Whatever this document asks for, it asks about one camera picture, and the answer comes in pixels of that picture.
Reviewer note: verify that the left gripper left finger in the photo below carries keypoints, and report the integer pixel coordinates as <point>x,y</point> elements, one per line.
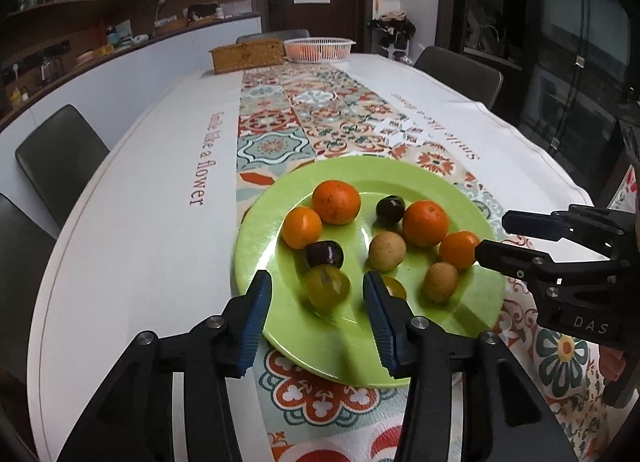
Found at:
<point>221,347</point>

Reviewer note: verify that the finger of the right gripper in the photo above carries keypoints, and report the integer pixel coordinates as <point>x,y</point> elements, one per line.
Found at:
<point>551,227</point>
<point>517,262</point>

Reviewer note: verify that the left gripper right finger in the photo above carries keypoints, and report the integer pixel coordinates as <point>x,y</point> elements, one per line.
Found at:
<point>414,347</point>

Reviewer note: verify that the brown round fruit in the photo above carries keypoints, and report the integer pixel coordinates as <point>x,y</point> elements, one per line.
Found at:
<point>440,282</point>

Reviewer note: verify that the orange tangerine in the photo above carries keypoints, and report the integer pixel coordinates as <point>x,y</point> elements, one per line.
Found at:
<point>425,223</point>

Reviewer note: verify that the brown kiwi fruit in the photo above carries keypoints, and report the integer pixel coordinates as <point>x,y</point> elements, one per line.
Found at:
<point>387,250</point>

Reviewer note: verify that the yellow-green plum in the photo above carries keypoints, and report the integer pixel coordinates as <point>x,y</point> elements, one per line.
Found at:
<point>326,287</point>

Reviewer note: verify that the small orange mandarin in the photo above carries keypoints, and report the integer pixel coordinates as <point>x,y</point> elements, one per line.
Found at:
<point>302,226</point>

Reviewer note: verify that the dark purple plum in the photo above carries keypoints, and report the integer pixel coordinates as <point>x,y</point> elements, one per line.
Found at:
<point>390,210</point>

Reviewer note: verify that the large orange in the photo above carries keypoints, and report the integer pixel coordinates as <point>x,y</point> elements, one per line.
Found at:
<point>336,202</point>

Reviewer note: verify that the white tablecloth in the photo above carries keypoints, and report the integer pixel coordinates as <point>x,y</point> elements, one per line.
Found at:
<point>148,244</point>

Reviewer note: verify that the green plate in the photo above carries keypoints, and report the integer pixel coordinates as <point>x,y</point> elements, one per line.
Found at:
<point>370,266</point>

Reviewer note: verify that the grey chair right side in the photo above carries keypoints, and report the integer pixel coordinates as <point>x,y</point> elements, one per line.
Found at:
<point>475,80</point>

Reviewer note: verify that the grey chair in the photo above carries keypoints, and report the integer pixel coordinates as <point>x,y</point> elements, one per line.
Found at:
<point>59,158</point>
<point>475,80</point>
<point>24,254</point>

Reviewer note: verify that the grey chair near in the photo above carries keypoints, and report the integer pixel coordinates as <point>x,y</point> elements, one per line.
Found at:
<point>24,254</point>

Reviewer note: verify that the patterned table runner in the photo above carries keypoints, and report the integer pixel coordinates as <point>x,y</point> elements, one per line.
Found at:
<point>385,129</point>

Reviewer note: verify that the grey chair far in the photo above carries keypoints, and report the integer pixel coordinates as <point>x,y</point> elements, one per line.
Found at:
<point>59,158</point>

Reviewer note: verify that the wicker basket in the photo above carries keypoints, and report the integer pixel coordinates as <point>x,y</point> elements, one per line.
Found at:
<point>247,55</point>

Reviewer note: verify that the white plastic fruit basket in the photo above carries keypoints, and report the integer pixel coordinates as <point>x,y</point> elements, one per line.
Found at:
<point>318,49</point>

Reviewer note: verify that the grey chair table end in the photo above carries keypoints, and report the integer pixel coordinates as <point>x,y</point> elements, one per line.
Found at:
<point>281,35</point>

